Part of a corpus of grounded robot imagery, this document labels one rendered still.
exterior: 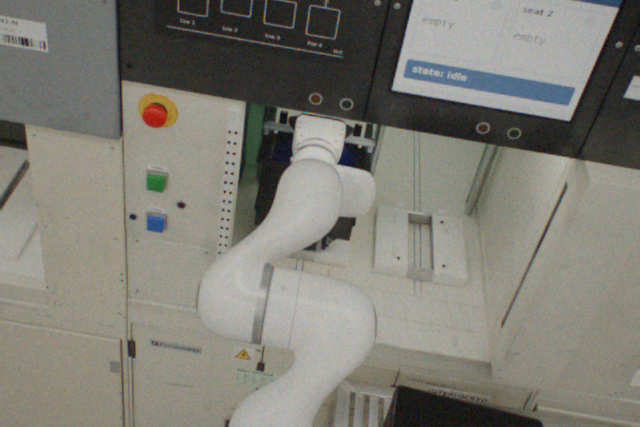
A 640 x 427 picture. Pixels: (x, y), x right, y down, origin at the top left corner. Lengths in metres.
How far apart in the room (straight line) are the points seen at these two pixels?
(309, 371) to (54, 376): 1.06
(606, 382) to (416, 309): 0.41
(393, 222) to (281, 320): 0.93
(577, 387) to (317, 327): 0.90
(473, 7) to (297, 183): 0.37
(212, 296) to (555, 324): 0.76
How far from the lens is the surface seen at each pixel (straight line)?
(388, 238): 1.76
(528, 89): 1.20
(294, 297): 0.91
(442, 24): 1.13
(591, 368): 1.67
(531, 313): 1.45
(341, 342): 0.91
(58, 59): 1.27
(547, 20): 1.14
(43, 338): 1.78
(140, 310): 1.62
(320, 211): 0.95
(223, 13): 1.15
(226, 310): 0.92
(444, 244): 1.79
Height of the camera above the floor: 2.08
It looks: 39 degrees down
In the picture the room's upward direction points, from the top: 10 degrees clockwise
